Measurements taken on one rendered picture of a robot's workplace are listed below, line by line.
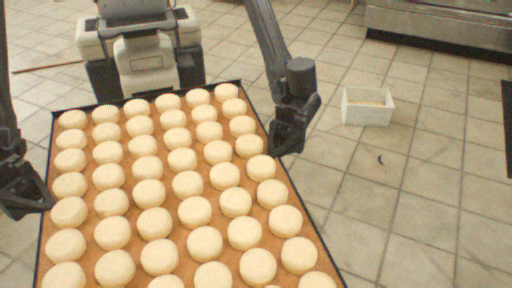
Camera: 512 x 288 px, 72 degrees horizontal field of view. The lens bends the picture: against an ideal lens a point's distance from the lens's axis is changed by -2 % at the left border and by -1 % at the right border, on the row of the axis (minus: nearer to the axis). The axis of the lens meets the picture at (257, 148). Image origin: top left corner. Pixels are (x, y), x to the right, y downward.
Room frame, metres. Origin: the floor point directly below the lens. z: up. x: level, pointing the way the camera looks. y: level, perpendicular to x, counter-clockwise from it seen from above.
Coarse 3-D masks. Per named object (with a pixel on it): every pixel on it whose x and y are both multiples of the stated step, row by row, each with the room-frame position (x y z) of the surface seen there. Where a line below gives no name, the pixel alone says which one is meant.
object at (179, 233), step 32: (160, 128) 0.55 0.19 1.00; (192, 128) 0.55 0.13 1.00; (224, 128) 0.55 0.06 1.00; (256, 128) 0.55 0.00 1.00; (128, 160) 0.46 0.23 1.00; (96, 192) 0.39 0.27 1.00; (128, 192) 0.39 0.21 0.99; (256, 192) 0.39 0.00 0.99; (288, 192) 0.39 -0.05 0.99; (96, 224) 0.33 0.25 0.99; (224, 224) 0.33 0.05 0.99; (96, 256) 0.27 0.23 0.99; (224, 256) 0.28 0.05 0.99; (320, 256) 0.28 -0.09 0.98
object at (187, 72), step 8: (176, 56) 1.48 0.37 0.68; (184, 56) 1.48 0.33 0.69; (184, 64) 1.40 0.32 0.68; (192, 64) 1.41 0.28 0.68; (184, 72) 1.38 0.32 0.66; (192, 72) 1.40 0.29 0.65; (184, 80) 1.38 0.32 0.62; (192, 80) 1.39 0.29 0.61; (168, 88) 1.24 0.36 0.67; (136, 96) 1.19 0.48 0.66
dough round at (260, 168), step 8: (248, 160) 0.45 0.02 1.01; (256, 160) 0.45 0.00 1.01; (264, 160) 0.45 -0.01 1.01; (272, 160) 0.45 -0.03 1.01; (248, 168) 0.43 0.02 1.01; (256, 168) 0.43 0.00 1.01; (264, 168) 0.43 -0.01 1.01; (272, 168) 0.43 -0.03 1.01; (248, 176) 0.42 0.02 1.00; (256, 176) 0.41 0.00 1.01; (264, 176) 0.41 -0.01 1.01; (272, 176) 0.42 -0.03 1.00
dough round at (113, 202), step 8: (104, 192) 0.37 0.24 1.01; (112, 192) 0.37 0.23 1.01; (120, 192) 0.37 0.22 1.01; (96, 200) 0.36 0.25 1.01; (104, 200) 0.36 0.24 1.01; (112, 200) 0.36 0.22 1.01; (120, 200) 0.36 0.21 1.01; (128, 200) 0.36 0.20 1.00; (96, 208) 0.34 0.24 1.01; (104, 208) 0.34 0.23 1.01; (112, 208) 0.34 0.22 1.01; (120, 208) 0.34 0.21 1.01; (104, 216) 0.33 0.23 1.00
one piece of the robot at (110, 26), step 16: (112, 0) 1.20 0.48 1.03; (128, 0) 1.21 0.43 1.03; (144, 0) 1.23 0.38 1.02; (160, 0) 1.24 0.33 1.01; (112, 16) 1.19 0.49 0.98; (128, 16) 1.21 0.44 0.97; (144, 16) 1.21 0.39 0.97; (160, 16) 1.21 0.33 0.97; (112, 32) 1.11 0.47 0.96; (128, 32) 1.22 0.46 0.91; (144, 32) 1.23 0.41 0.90; (176, 32) 1.21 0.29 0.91
